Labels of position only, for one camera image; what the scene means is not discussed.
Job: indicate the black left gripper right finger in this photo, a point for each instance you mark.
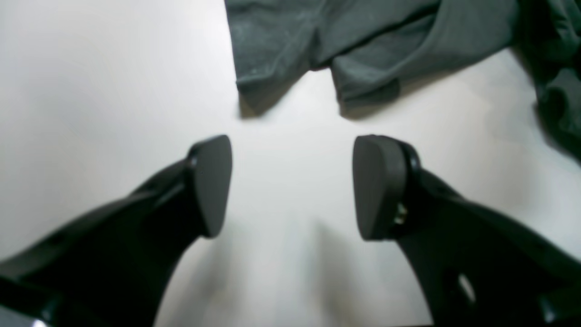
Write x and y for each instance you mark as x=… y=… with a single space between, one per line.
x=476 y=267

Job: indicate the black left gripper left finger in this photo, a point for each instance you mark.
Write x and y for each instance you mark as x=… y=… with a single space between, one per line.
x=111 y=266

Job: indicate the dark grey t-shirt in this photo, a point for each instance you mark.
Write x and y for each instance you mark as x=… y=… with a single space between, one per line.
x=374 y=47

